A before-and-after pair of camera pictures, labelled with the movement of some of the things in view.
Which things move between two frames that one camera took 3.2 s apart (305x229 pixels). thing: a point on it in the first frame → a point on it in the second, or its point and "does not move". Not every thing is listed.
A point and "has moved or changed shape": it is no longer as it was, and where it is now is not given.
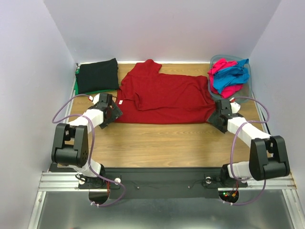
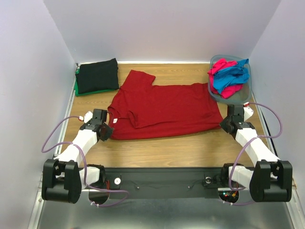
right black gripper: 215,117 → 225,126
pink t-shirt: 228,91 does not move
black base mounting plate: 166,182 does not move
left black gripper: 116,113 → 108,133
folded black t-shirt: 96,76 does not move
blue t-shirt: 227,76 does not move
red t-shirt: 147,97 has moved or changed shape
